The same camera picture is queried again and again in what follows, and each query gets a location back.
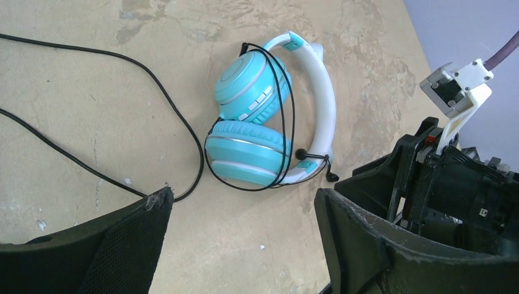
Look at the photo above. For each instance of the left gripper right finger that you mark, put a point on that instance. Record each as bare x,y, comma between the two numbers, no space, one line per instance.
368,254

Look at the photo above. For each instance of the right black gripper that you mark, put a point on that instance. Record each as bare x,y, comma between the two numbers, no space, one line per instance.
446,194

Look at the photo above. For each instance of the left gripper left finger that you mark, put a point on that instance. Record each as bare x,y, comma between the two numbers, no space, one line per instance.
114,253

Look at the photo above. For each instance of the teal cat-ear headphones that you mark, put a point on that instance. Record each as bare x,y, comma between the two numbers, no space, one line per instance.
250,92

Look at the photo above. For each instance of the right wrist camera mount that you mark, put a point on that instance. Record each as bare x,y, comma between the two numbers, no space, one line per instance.
458,92

